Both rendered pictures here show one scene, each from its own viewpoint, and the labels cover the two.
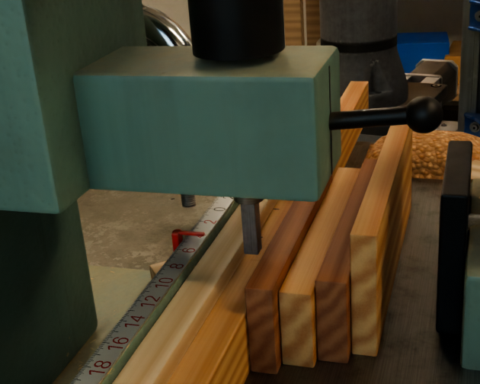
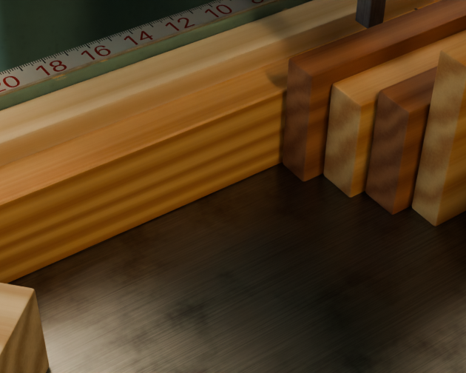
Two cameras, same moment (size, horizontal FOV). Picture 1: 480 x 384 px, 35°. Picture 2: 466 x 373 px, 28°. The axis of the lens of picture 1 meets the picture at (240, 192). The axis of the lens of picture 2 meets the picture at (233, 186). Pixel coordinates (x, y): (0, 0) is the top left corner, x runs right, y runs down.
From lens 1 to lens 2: 0.19 m
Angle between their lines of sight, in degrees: 35
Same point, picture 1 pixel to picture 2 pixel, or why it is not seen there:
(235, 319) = (265, 92)
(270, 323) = (305, 116)
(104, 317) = not seen: hidden behind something
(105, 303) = not seen: hidden behind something
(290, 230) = (433, 16)
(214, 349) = (204, 112)
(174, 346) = (152, 84)
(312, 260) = (420, 67)
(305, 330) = (348, 146)
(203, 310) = (236, 64)
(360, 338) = (423, 194)
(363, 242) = (451, 69)
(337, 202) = not seen: outside the picture
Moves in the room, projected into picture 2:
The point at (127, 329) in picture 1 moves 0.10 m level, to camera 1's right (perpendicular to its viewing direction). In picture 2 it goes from (122, 43) to (326, 134)
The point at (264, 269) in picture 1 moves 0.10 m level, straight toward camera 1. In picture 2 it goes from (338, 48) to (178, 169)
